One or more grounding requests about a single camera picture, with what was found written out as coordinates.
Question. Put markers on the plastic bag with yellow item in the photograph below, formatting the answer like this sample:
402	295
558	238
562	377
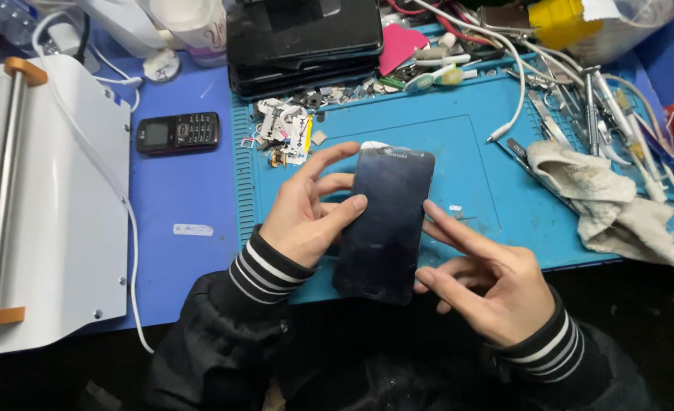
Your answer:
599	25

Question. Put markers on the person's right hand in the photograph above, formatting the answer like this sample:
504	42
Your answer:
514	291

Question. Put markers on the black keypad phone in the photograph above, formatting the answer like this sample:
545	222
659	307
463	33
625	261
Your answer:
177	133

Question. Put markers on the clear plastic bottle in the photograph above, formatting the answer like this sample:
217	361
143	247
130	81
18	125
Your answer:
3	20

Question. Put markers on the person's left hand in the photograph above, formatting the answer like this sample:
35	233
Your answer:
294	220

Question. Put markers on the white paper label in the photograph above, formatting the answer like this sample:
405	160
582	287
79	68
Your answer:
193	229

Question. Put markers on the stack of black tablets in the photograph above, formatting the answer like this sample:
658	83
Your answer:
303	45

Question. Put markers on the green white toothbrush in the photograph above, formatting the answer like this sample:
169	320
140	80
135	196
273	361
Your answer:
437	79

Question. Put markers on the dirty white cloth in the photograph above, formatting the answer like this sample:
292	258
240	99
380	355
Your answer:
605	194

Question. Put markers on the silver tweezers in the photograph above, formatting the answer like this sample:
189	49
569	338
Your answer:
545	117

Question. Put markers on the dark touchscreen smartphone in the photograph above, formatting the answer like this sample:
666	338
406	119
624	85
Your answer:
385	228

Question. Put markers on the white bottle with pink print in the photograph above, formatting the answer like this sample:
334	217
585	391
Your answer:
197	31

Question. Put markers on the white round disc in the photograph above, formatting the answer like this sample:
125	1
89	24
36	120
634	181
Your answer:
161	65

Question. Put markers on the pile of small phone parts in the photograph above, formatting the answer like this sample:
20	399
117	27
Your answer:
283	128

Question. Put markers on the small grey square chip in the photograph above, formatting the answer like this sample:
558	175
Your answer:
319	137

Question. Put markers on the white laminating machine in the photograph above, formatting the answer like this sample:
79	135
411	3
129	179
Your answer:
57	217

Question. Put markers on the blue silicone repair mat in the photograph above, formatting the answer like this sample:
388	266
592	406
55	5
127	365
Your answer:
485	171

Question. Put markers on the pink card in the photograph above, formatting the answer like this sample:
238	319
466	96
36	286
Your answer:
400	48

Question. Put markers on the silver screwdriver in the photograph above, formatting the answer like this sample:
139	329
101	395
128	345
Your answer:
591	114

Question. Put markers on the white plug adapter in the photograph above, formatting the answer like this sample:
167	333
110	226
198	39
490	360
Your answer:
63	39

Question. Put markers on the white plastic stick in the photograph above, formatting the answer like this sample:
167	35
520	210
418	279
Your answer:
442	60

